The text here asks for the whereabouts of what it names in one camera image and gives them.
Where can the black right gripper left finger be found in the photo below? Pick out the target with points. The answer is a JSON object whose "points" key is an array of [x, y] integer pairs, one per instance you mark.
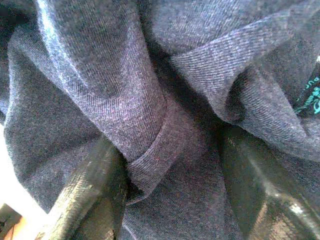
{"points": [[82, 200]]}

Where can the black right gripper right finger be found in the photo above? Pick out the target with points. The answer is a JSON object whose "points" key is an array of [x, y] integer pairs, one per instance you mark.
{"points": [[262, 190]]}

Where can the dark grey knit garment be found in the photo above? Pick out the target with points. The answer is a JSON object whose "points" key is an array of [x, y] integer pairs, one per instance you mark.
{"points": [[140, 82]]}

